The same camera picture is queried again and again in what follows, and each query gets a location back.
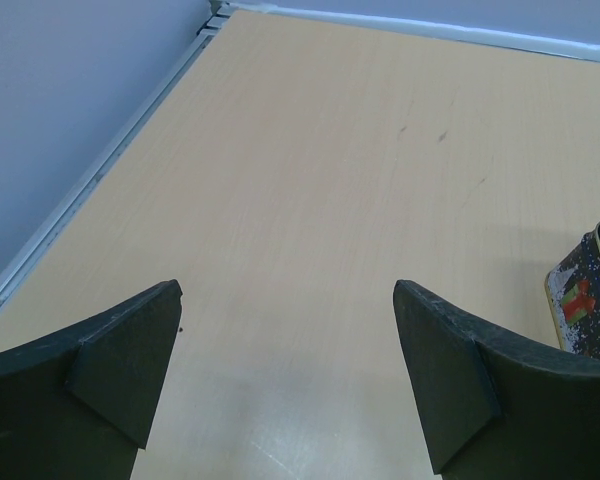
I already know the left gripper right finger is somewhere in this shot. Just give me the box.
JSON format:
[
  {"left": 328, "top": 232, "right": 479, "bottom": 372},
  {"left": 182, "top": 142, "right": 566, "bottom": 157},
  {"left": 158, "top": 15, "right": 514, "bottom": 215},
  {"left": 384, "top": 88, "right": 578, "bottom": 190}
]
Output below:
[{"left": 393, "top": 280, "right": 600, "bottom": 479}]

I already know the square cookie tin box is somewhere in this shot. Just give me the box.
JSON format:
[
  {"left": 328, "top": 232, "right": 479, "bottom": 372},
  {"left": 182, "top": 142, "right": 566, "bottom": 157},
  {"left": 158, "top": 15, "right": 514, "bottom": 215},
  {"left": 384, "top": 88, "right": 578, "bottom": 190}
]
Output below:
[{"left": 544, "top": 229, "right": 600, "bottom": 360}]

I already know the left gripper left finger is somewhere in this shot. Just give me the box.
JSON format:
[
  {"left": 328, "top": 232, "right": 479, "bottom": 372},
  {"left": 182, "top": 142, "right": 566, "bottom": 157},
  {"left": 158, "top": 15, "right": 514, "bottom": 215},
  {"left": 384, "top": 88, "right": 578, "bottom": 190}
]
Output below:
[{"left": 0, "top": 280, "right": 182, "bottom": 479}]

